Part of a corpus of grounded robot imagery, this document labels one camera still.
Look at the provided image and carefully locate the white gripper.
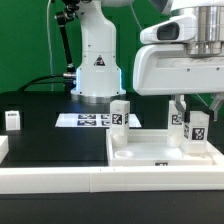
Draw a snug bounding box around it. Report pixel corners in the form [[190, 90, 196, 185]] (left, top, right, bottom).
[[133, 44, 224, 121]]

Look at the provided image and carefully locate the white fence rail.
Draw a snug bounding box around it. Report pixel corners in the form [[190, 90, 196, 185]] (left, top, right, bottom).
[[207, 142, 224, 166], [0, 166, 224, 194], [0, 136, 9, 164]]

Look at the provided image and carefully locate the white left fence rail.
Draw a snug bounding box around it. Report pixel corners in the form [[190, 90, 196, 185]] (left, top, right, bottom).
[[0, 136, 9, 164]]

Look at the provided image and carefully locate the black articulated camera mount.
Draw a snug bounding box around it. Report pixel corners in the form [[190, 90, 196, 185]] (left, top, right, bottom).
[[55, 0, 80, 93]]

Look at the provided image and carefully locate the white fiducial marker base sheet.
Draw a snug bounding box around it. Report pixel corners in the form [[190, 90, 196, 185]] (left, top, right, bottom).
[[55, 113, 141, 128]]

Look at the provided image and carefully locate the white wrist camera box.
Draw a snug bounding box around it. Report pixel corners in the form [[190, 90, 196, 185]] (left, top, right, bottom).
[[140, 14, 197, 44]]

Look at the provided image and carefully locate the white front fence rail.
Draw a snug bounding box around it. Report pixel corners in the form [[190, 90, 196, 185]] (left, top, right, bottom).
[[0, 166, 224, 194]]

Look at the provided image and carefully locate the black cable bundle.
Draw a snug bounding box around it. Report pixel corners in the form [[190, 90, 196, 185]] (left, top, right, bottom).
[[17, 74, 68, 93]]

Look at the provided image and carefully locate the white vertical cable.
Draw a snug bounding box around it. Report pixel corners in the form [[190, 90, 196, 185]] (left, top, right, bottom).
[[46, 0, 55, 92]]

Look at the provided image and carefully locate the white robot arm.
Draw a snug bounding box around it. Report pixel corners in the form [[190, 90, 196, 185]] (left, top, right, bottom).
[[62, 0, 224, 113]]

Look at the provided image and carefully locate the white right fence rail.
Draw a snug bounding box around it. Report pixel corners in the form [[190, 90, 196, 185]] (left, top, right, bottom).
[[207, 142, 224, 166]]

